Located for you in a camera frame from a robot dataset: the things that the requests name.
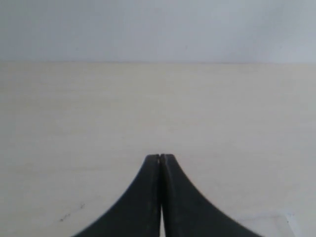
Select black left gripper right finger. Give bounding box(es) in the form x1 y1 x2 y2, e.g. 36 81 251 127
160 154 257 237

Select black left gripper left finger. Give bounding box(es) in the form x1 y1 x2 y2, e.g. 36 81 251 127
76 155 161 237

